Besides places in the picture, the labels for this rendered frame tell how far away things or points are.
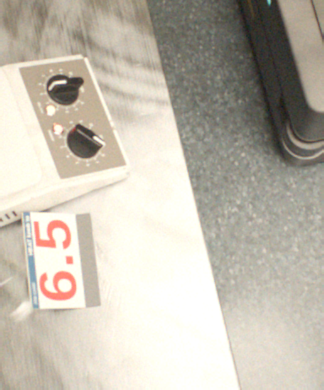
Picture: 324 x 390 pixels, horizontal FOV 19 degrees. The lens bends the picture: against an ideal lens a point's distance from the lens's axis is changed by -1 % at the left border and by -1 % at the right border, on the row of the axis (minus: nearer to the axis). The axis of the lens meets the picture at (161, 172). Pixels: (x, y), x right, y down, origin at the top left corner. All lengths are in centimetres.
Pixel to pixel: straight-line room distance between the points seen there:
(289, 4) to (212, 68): 38
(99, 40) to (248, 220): 78
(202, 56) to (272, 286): 44
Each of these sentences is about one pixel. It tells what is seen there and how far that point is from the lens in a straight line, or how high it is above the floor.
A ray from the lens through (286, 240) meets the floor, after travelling 168.
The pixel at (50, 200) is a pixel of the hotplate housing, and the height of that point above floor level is 79.
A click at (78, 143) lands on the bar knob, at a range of 88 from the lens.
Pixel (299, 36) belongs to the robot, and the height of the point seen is 36.
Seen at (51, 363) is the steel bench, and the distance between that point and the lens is 90.
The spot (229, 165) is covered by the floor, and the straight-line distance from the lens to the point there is 170.
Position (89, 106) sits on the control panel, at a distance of 91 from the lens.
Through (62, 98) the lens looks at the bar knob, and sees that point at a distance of 89.
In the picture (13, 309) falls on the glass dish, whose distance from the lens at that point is 91.
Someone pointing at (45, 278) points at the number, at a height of 78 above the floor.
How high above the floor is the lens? 164
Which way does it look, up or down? 75 degrees down
